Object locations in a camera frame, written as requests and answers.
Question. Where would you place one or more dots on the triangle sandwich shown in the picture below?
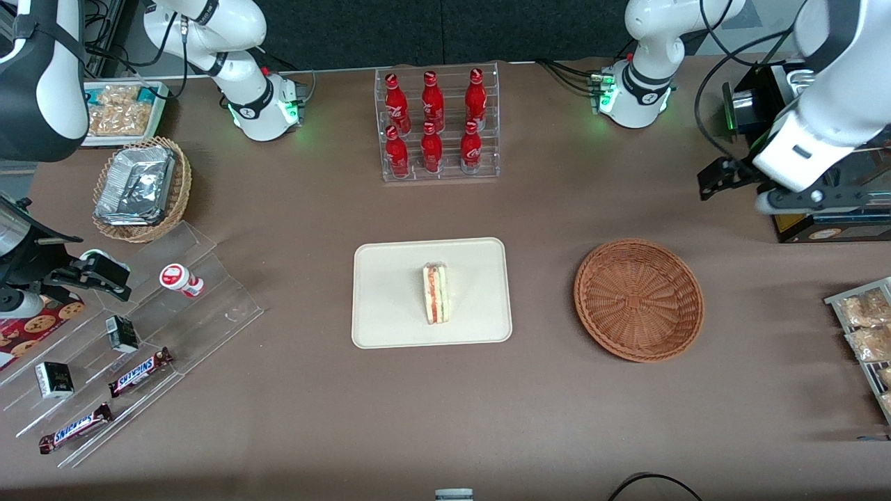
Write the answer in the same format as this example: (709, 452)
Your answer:
(436, 292)

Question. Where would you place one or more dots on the brown Snickers bar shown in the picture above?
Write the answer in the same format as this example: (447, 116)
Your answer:
(75, 428)
(139, 371)

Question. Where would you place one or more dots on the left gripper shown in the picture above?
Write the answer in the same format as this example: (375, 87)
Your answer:
(739, 173)

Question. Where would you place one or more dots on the small grey white object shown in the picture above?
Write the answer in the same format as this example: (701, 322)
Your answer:
(454, 495)

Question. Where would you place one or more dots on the clear acrylic step stand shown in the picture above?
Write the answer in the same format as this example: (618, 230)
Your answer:
(223, 306)

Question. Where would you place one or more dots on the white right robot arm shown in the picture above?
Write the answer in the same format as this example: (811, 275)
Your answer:
(42, 76)

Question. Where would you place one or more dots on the silver foil packs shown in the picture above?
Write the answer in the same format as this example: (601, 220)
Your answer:
(136, 184)

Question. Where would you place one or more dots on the beige plastic tray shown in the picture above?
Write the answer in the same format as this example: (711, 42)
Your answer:
(390, 292)

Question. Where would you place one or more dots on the clear acrylic bottle rack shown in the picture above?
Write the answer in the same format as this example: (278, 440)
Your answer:
(449, 170)

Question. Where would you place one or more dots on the white snack tray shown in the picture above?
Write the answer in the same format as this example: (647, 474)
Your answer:
(159, 115)

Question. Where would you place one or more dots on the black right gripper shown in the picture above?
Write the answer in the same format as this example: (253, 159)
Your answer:
(40, 260)

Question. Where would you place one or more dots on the oval light wicker basket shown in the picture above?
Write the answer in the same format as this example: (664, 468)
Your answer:
(181, 188)

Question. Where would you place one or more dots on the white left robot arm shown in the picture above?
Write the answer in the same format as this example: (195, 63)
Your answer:
(849, 62)

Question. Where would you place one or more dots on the round brown wicker basket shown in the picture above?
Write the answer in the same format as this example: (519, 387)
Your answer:
(637, 299)

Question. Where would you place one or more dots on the red cola bottle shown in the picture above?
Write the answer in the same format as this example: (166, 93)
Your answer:
(432, 101)
(471, 149)
(431, 152)
(397, 154)
(395, 103)
(475, 99)

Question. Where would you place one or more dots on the red cookie box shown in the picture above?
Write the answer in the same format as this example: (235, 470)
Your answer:
(35, 330)

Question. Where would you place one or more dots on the small black carton box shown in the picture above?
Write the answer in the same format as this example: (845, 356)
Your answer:
(122, 335)
(54, 380)

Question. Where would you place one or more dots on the red white yogurt cup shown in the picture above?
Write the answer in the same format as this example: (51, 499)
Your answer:
(179, 278)

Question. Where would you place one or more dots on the clear bag of nuts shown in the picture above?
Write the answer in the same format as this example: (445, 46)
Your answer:
(118, 115)

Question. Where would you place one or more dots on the clear bag of snacks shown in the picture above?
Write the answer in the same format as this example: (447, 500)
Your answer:
(870, 343)
(866, 309)

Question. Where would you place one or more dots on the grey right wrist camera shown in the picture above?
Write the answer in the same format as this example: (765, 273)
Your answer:
(17, 305)

